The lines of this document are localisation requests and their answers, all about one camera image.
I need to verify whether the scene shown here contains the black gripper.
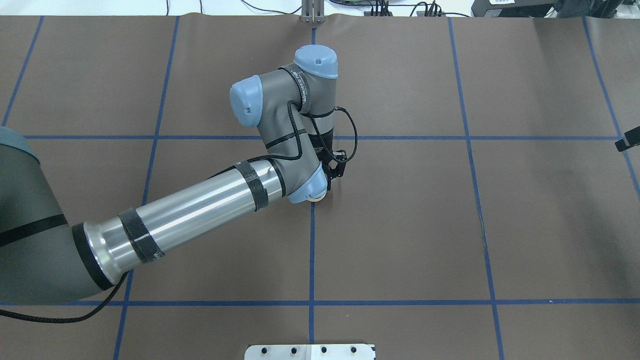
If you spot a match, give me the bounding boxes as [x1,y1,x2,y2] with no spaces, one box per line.
[309,127,334,163]

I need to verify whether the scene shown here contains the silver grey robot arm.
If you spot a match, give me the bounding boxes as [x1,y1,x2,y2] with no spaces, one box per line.
[0,44,338,305]

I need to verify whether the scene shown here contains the black electronics box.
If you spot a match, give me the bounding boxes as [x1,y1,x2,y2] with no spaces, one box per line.
[471,0,556,18]

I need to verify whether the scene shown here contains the black looped camera cable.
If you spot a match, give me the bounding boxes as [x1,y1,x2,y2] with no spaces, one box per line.
[287,100,359,166]

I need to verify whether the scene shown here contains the aluminium frame post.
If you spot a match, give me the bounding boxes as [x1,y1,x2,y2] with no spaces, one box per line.
[300,0,326,24]

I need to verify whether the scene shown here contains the white camera stand column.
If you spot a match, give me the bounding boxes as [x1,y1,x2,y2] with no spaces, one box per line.
[244,343,377,360]

